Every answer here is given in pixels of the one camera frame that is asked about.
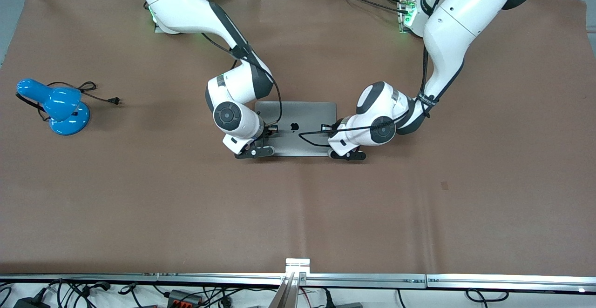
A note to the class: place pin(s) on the blue desk lamp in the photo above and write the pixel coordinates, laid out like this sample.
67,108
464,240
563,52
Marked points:
60,105

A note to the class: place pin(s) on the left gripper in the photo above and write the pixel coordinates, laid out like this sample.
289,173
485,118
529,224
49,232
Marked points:
333,127

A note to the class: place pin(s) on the silver laptop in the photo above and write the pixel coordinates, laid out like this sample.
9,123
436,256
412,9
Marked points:
302,117

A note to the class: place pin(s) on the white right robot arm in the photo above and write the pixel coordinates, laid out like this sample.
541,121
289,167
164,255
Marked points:
177,1

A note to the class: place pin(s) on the black power adapter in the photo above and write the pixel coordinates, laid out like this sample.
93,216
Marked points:
31,303

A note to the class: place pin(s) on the brown table mat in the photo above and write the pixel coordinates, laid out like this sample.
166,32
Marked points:
298,215

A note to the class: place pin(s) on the aluminium centre profile beam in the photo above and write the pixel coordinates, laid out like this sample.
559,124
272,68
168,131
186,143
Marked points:
294,280

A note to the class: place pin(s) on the aluminium table edge rail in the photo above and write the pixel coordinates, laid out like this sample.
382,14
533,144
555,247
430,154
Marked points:
372,280

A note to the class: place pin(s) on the black orange connector block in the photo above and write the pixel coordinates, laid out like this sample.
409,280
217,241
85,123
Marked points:
184,298

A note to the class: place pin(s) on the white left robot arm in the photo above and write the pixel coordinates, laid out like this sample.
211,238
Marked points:
465,15

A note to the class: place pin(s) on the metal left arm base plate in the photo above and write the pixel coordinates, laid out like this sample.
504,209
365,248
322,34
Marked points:
403,19

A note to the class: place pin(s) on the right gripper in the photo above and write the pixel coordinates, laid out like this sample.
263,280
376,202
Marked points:
269,130

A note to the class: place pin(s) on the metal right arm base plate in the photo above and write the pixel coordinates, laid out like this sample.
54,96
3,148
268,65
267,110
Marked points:
160,29

